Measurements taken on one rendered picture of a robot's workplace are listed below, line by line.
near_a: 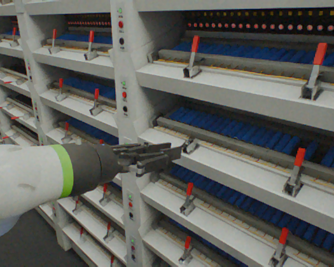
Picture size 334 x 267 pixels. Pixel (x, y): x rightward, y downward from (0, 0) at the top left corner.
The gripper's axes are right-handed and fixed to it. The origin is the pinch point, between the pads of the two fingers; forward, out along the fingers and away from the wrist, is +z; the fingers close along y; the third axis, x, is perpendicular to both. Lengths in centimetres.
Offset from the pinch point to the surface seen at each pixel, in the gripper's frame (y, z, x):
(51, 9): -65, 1, 33
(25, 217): -135, 21, -94
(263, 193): 21.9, 7.7, -3.1
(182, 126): -5.8, 12.0, 3.8
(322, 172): 30.3, 12.5, 3.8
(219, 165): 10.1, 8.0, -1.2
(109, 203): -42, 17, -38
